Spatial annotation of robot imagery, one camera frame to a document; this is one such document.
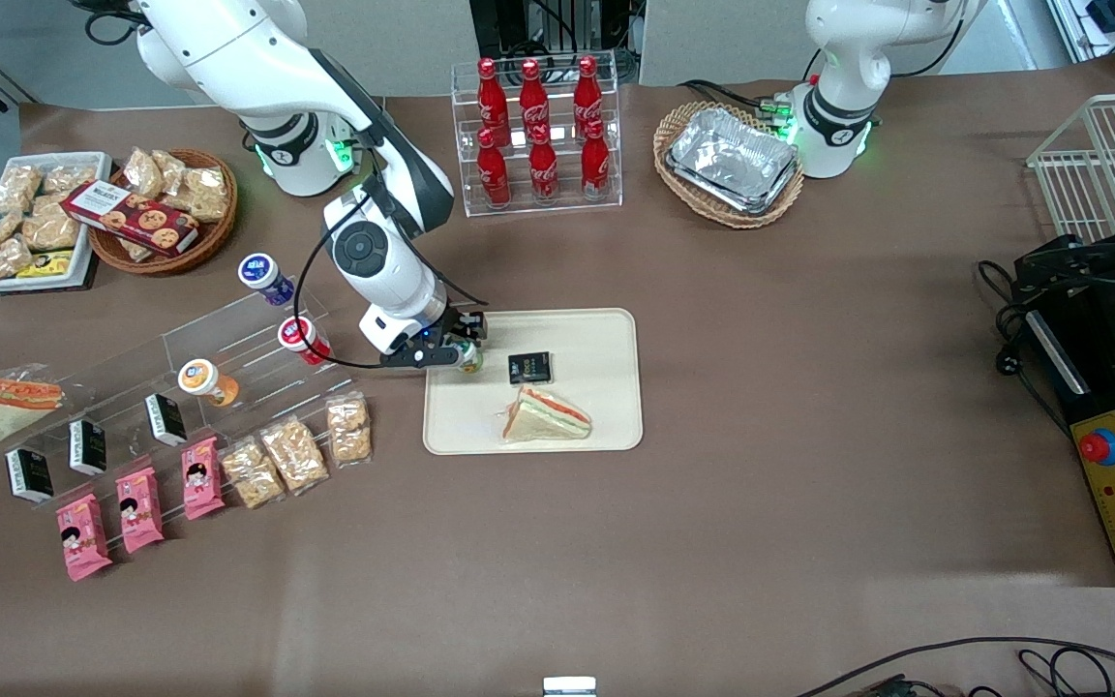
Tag black gum box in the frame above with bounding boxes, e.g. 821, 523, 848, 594
69, 418, 108, 476
144, 393, 189, 448
5, 448, 55, 504
507, 352, 555, 386

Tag red gum bottle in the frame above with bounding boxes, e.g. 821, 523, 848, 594
277, 317, 333, 366

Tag wrapped triangle sandwich on tray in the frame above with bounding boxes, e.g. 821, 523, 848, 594
499, 384, 593, 445

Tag beige plastic tray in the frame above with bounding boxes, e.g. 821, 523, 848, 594
422, 308, 645, 456

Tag blue gum bottle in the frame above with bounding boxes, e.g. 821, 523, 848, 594
238, 253, 295, 307

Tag orange gum bottle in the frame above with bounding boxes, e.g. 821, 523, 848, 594
177, 358, 240, 408

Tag white rectangular snack tray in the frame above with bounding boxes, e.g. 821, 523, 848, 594
0, 152, 113, 293

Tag black tray sealing machine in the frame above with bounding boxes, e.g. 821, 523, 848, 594
1009, 184, 1115, 589

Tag clear acrylic bottle rack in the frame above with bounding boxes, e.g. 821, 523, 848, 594
451, 50, 623, 219

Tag red cola bottle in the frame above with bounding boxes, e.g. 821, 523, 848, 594
519, 58, 551, 128
476, 58, 510, 133
574, 55, 605, 123
580, 119, 612, 199
527, 124, 560, 204
476, 129, 512, 209

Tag clear acrylic stepped display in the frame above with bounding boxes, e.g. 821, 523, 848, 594
0, 276, 371, 510

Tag dark wicker snack basket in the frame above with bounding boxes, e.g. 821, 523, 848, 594
88, 148, 239, 278

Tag pink snack packet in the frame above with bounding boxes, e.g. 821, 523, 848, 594
55, 493, 114, 583
115, 467, 166, 555
181, 437, 226, 522

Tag wicker basket with foil containers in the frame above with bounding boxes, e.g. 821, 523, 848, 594
653, 101, 806, 230

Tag red cookie box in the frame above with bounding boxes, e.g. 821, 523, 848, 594
61, 180, 200, 258

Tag black equipment cabinet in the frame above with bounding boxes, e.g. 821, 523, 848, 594
468, 0, 646, 59

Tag stacked foil containers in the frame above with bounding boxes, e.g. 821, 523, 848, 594
666, 106, 800, 216

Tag yellow snack packet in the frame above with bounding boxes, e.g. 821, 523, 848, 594
15, 250, 75, 281

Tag plastic wrapped triangle sandwich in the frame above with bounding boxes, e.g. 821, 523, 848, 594
0, 366, 70, 456

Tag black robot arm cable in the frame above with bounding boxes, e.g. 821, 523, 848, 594
291, 145, 491, 372

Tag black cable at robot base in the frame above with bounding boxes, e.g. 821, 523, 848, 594
678, 77, 797, 122

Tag black machine power cable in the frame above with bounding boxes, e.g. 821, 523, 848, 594
977, 258, 1042, 379

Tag long black floor cable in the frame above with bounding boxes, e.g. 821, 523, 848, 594
795, 636, 1115, 697

